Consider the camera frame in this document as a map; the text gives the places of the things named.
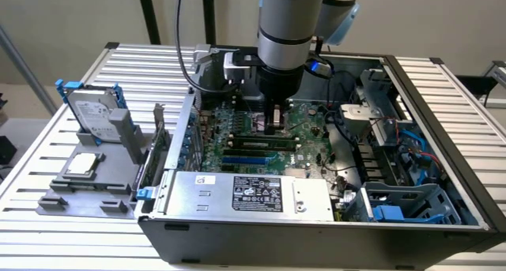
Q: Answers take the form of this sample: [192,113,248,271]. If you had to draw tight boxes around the red data wire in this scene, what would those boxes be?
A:
[417,151,445,168]

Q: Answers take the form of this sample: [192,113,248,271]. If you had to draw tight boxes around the blue case latch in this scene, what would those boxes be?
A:
[135,186,155,202]

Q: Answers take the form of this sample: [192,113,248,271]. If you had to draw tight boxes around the green graphics card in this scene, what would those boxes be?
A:
[139,103,173,193]

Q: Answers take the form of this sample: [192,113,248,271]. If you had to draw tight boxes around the grey parts rack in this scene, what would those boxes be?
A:
[35,110,156,218]

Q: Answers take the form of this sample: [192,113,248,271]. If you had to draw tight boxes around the black expansion slot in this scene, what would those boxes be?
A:
[223,148,275,157]

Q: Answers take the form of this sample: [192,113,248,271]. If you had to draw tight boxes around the black installed RAM stick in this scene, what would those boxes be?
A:
[228,141,301,152]

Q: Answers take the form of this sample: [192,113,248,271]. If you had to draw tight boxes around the blue data wire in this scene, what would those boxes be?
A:
[398,127,428,154]

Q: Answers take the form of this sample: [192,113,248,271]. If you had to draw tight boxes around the CPU socket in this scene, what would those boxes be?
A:
[245,110,275,133]

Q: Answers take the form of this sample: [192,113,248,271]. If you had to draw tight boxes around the blue expansion slot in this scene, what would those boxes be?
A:
[221,155,271,166]

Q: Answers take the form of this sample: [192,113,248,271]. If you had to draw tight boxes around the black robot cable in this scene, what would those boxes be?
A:
[175,0,241,94]

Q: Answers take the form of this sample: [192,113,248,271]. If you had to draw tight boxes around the silver power supply unit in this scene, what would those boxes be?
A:
[163,171,337,222]

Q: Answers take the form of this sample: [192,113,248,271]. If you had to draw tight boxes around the silver chipset heatsink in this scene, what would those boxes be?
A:
[284,168,311,179]

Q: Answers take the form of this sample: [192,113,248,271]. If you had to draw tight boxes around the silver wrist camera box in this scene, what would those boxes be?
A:
[223,46,264,85]

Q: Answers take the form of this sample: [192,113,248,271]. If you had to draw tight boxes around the hard disk in blue carrier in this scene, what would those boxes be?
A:
[56,79,127,144]

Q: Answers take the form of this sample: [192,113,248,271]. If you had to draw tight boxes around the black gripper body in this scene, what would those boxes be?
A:
[259,65,305,106]

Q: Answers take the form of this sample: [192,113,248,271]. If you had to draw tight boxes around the grey metal pole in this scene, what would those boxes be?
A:
[0,24,59,115]

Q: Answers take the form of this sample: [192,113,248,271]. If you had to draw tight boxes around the black open PC case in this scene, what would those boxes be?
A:
[134,44,506,265]

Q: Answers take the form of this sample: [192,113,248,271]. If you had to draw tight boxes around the silver CPU chip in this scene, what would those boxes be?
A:
[66,152,106,176]

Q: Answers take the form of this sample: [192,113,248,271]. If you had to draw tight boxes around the blue plastic disk bay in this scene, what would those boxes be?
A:
[360,181,464,225]

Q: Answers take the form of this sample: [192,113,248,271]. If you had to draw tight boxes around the metal frame with black block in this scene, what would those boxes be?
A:
[453,60,506,107]

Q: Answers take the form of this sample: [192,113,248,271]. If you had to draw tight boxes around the green motherboard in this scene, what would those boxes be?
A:
[196,100,339,180]

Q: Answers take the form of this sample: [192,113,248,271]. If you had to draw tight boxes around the black stand pole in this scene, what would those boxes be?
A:
[200,0,217,45]
[135,0,163,45]

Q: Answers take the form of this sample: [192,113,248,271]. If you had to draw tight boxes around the metal drive cage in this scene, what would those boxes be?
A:
[339,68,414,148]

